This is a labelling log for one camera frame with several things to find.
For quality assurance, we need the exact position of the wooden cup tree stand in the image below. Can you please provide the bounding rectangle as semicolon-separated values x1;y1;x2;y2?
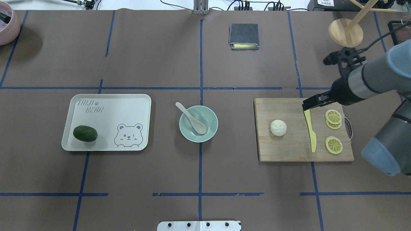
328;0;397;48

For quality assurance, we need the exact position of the aluminium frame post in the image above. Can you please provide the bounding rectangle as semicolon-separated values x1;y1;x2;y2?
193;0;209;15

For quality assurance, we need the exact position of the grey folded cloth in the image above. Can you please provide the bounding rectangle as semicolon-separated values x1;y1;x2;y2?
228;23;259;50

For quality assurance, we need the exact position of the white steamed bun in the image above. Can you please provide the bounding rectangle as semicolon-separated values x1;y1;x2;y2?
270;119;287;137

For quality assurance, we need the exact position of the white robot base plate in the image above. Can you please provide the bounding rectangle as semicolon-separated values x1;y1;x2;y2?
157;220;242;231

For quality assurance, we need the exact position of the hidden lemon slice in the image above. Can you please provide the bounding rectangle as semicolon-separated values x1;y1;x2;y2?
325;120;342;130

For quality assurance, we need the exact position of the upper lemon slice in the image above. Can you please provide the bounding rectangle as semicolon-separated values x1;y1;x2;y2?
325;109;342;124

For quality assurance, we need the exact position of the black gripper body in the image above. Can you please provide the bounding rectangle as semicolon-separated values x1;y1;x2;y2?
330;77;357;106

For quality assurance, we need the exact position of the lower lemon slice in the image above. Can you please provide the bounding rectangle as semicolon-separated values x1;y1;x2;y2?
324;136;343;155

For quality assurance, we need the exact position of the translucent white spoon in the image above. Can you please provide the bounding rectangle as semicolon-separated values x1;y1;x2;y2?
176;102;207;135

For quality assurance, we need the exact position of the cream bear serving tray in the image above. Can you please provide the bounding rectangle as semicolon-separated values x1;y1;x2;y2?
61;94;152;151

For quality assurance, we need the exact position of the yellow plastic knife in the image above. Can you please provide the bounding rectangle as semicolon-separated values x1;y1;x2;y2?
304;110;317;153

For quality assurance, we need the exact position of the dark green avocado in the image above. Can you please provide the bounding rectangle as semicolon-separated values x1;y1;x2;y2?
73;125;98;143

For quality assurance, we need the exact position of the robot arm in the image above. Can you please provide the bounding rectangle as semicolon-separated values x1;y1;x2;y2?
302;40;411;176

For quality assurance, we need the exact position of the bamboo cutting board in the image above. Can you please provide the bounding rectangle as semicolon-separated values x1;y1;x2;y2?
254;98;354;161

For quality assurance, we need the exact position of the pink ice bowl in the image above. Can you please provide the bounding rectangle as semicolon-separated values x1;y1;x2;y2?
0;1;21;46

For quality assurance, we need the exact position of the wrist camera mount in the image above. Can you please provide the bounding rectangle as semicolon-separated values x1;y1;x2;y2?
323;47;366;78

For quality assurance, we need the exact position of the black tripod stand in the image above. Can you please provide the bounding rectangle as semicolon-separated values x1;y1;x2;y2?
63;0;96;10

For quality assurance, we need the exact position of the mint green bowl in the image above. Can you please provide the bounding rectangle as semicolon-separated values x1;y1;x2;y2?
179;105;218;143

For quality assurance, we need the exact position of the black wooden glass tray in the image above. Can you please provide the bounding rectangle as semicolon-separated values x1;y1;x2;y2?
388;21;411;46

